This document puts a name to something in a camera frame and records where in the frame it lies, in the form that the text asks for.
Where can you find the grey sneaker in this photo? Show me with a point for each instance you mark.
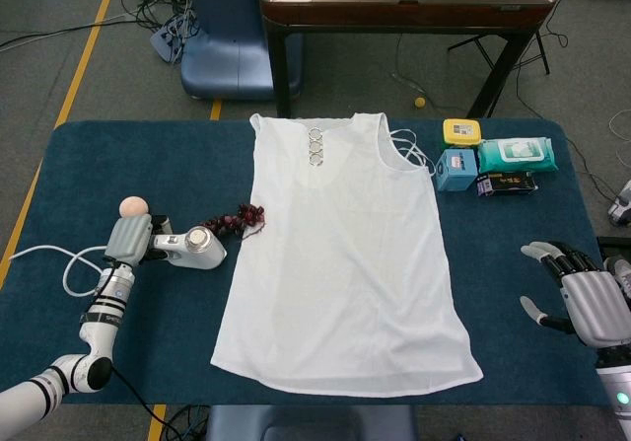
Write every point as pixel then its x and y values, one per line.
pixel 624 266

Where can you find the dark blue table mat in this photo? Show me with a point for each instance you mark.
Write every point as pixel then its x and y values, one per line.
pixel 148 165

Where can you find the grey power strip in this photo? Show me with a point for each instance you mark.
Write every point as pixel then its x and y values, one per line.
pixel 162 41

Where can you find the yellow lidded box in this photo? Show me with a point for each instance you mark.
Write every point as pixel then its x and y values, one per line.
pixel 462 132

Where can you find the black metal stand frame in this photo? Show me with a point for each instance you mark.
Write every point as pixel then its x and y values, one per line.
pixel 542 46

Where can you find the black snack packet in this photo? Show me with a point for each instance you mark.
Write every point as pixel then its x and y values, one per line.
pixel 508 184

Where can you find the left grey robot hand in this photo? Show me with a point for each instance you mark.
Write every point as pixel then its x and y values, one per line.
pixel 128 241

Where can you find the brown mahjong table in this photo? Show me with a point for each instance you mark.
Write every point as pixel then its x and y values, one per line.
pixel 394 12

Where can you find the light blue cardboard box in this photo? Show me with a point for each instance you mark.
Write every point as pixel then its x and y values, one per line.
pixel 456 169

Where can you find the grey floor device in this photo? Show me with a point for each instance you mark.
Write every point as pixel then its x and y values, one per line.
pixel 621 209

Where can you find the beige egg-shaped ball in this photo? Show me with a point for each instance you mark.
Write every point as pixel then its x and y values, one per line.
pixel 133 205

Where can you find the white sleeveless top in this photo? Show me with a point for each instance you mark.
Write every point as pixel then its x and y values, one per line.
pixel 345 263

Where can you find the dark red grape bunch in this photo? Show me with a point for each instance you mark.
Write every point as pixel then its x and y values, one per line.
pixel 246 212

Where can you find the blue machine pedestal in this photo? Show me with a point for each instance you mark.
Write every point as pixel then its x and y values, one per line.
pixel 222 56

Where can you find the green wet wipes pack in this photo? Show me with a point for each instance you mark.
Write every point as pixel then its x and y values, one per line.
pixel 517 155

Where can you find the small yellow ball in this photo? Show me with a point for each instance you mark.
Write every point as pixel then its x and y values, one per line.
pixel 419 103

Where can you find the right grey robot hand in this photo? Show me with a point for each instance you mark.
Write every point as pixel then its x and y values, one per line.
pixel 596 308

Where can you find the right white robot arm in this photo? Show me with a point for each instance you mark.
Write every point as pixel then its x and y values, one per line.
pixel 616 387

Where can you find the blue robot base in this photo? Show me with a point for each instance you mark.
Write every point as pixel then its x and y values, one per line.
pixel 305 423

